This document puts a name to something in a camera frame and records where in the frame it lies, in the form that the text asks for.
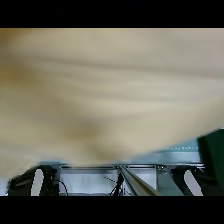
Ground cream shirt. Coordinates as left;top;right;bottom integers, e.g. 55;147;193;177
0;28;224;181

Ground dark green garment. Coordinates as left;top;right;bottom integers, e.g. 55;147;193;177
197;128;224;188

